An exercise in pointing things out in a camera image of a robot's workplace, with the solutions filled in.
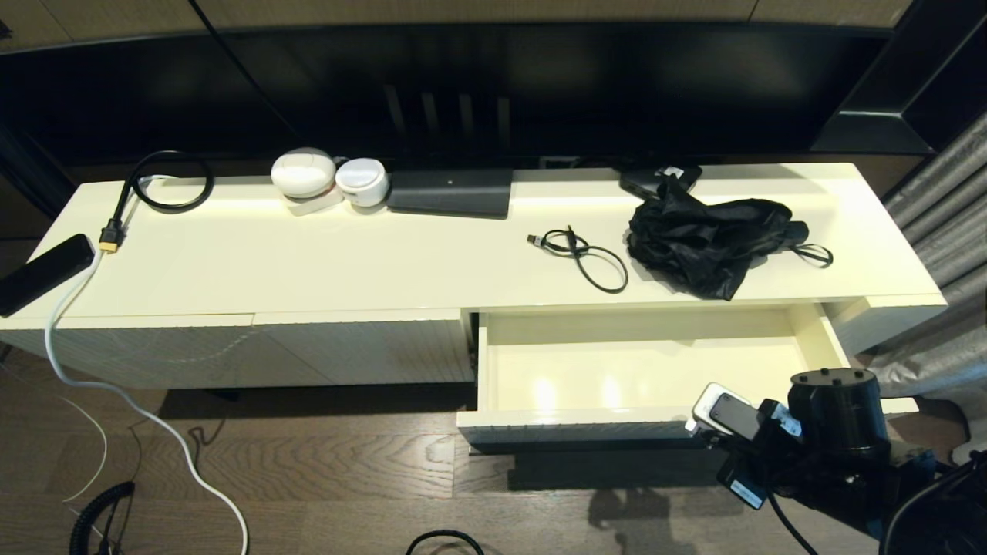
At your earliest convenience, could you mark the long black rectangular device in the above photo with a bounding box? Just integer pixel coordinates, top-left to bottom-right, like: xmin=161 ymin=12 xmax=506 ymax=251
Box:
xmin=0 ymin=232 xmax=96 ymax=317

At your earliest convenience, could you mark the thick white power cable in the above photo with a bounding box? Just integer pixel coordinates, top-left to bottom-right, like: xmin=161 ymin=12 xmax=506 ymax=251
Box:
xmin=43 ymin=174 xmax=250 ymax=555

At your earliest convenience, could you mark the black umbrella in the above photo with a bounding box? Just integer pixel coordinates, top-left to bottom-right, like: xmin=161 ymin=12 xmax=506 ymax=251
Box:
xmin=626 ymin=176 xmax=835 ymax=301

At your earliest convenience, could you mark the flat black set-top box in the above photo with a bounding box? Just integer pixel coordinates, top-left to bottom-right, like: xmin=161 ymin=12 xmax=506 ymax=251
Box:
xmin=387 ymin=168 xmax=514 ymax=219

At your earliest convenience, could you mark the large white round device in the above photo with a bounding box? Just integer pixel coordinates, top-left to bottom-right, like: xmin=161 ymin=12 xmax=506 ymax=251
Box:
xmin=271 ymin=146 xmax=338 ymax=201

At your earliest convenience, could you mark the white cabinet drawer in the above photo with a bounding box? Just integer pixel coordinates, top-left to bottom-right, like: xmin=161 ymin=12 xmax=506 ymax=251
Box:
xmin=456 ymin=303 xmax=920 ymax=456

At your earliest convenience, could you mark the white cream TV cabinet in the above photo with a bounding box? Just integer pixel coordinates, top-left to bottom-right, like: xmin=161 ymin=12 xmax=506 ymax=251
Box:
xmin=0 ymin=160 xmax=951 ymax=389

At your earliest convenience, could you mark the thin white cable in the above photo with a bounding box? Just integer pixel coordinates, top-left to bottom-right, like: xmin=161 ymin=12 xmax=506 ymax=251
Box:
xmin=0 ymin=361 xmax=110 ymax=503

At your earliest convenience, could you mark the grey curtain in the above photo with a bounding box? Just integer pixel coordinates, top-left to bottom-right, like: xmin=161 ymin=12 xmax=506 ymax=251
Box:
xmin=857 ymin=108 xmax=987 ymax=402

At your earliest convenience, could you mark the black flat screen TV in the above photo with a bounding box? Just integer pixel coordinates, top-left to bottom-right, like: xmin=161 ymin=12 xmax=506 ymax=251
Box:
xmin=0 ymin=23 xmax=895 ymax=166

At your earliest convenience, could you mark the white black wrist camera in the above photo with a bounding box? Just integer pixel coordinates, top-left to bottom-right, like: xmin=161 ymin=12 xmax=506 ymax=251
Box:
xmin=685 ymin=382 xmax=766 ymax=442

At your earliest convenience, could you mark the black cable with yellow plug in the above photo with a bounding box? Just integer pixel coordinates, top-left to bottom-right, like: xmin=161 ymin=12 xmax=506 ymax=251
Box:
xmin=99 ymin=149 xmax=215 ymax=253

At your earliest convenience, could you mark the white flat device base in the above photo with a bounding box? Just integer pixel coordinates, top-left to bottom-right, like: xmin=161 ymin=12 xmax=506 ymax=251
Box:
xmin=286 ymin=187 xmax=345 ymax=216

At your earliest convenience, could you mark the small black box with sticker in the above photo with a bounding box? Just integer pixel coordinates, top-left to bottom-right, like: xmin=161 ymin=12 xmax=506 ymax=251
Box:
xmin=619 ymin=162 xmax=704 ymax=198

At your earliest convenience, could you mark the black coiled cable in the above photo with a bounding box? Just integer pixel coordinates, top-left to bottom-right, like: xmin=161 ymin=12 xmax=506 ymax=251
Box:
xmin=69 ymin=481 xmax=137 ymax=555

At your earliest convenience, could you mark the black wall shelf frame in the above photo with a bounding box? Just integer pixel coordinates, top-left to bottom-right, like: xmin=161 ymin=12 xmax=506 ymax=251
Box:
xmin=810 ymin=0 xmax=987 ymax=153

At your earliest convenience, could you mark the small white round device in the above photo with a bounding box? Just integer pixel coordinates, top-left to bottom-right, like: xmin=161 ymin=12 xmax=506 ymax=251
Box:
xmin=335 ymin=156 xmax=389 ymax=207

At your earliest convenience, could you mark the short black USB cable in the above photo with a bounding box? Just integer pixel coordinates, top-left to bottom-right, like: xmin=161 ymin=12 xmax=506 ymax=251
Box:
xmin=527 ymin=225 xmax=630 ymax=294

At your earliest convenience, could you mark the black looped floor cable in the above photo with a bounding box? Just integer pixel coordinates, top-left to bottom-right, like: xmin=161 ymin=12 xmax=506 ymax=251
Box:
xmin=406 ymin=529 xmax=485 ymax=555

